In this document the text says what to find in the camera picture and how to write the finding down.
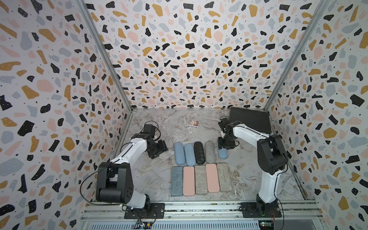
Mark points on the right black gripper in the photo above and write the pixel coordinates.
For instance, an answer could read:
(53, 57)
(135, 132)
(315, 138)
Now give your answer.
(228, 147)

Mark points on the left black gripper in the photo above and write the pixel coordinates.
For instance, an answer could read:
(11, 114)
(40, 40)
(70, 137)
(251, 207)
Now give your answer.
(162, 147)

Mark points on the blue case brown lining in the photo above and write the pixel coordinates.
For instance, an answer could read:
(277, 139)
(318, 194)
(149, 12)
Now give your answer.
(223, 153)

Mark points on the grey case with glasses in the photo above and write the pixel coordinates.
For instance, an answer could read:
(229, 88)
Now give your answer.
(210, 152)

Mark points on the pink glasses case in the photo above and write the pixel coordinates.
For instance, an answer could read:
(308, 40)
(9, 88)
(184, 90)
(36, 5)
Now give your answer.
(189, 181)
(212, 178)

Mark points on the case with purple glasses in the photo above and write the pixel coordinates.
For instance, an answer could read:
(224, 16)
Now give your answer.
(190, 154)

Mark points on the grey case mint lining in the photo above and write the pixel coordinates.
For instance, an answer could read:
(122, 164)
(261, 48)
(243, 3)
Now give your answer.
(177, 181)

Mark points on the mint glasses case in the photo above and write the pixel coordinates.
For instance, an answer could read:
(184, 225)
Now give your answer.
(201, 186)

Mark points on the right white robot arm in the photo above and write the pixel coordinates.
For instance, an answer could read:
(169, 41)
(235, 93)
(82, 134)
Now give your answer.
(271, 158)

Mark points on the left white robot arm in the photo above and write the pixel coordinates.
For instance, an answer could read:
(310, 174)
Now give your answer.
(114, 178)

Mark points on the black briefcase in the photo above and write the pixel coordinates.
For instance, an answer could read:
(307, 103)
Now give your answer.
(255, 119)

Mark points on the playing card box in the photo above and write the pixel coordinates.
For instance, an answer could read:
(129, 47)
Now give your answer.
(193, 123)

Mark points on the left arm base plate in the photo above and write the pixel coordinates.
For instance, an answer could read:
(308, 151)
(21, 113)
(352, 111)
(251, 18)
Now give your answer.
(151, 211)

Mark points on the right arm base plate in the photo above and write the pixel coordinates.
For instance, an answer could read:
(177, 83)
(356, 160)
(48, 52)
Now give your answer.
(260, 210)

